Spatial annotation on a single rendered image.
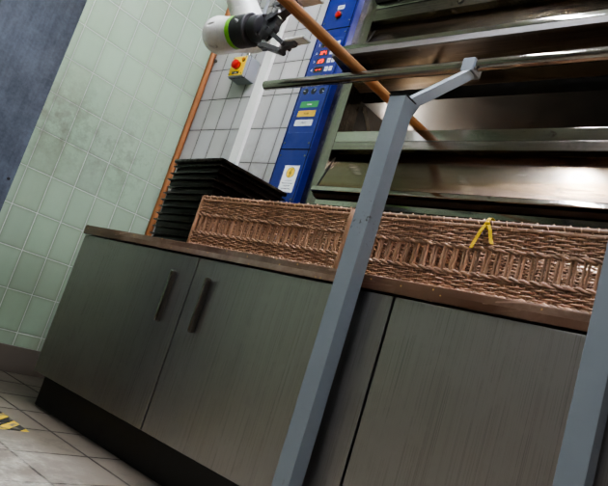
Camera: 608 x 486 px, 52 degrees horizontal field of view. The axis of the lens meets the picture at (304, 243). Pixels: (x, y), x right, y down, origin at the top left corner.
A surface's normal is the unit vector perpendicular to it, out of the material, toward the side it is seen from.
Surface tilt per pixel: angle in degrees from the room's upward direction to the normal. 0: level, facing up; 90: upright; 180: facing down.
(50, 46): 90
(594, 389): 90
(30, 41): 90
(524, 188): 70
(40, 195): 90
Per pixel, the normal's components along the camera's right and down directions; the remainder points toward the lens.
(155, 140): 0.73, 0.11
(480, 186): -0.47, -0.63
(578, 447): -0.62, -0.33
